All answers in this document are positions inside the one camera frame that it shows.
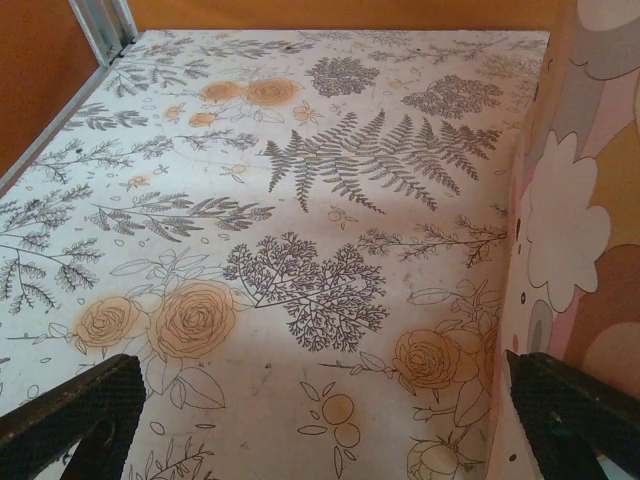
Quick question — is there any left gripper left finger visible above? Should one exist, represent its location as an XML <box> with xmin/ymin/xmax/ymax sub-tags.
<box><xmin>0</xmin><ymin>352</ymin><xmax>147</xmax><ymax>480</ymax></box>

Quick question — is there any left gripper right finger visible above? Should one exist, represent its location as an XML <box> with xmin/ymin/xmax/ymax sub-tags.
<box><xmin>505</xmin><ymin>348</ymin><xmax>640</xmax><ymax>480</ymax></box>

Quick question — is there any pastel print paper bag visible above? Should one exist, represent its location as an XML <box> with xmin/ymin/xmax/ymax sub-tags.
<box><xmin>482</xmin><ymin>0</ymin><xmax>640</xmax><ymax>480</ymax></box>

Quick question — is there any floral print table cover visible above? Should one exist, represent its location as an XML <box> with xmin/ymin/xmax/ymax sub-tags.
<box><xmin>0</xmin><ymin>28</ymin><xmax>551</xmax><ymax>480</ymax></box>

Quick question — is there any aluminium table side rail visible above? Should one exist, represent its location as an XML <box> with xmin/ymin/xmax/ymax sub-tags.
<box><xmin>0</xmin><ymin>49</ymin><xmax>124</xmax><ymax>199</ymax></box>

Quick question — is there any aluminium frame post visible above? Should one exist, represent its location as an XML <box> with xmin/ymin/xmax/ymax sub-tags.
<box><xmin>67</xmin><ymin>0</ymin><xmax>137</xmax><ymax>69</ymax></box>

